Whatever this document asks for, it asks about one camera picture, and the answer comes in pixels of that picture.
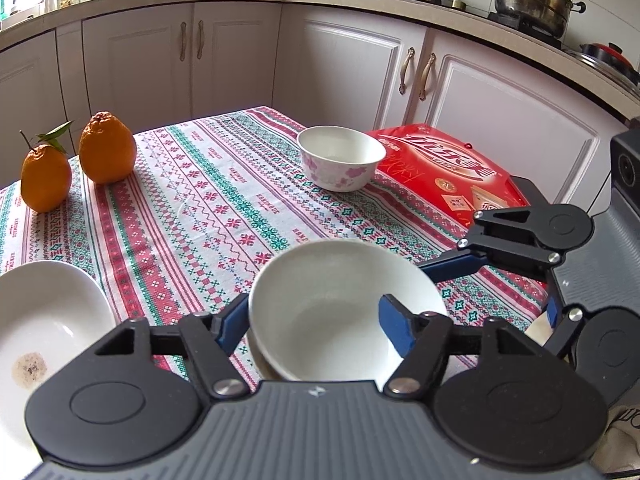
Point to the red green patterned tablecloth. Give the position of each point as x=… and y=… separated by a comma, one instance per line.
x=200, y=210

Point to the black gas stove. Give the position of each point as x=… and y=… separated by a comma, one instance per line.
x=505, y=16

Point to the cream printed clothing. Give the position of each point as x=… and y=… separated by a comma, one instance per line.
x=620, y=440

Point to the orange with leaf stem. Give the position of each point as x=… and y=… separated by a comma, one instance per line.
x=45, y=180

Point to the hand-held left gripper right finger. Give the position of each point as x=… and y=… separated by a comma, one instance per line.
x=395, y=327

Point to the steel stockpot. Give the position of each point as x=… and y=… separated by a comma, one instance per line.
x=530, y=7

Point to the red printed gift box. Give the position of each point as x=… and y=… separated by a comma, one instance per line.
x=430, y=160

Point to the white kitchen cabinets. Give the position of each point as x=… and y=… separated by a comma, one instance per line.
x=350, y=70

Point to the white fruit-print plate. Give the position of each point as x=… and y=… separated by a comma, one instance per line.
x=55, y=320

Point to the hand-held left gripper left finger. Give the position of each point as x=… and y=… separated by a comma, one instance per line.
x=230, y=325

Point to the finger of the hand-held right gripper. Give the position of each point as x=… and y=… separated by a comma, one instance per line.
x=450, y=267
x=552, y=317

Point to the bumpy-top orange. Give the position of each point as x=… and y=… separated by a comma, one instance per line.
x=107, y=152

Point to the red lidded pot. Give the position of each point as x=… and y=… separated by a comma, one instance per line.
x=607, y=55

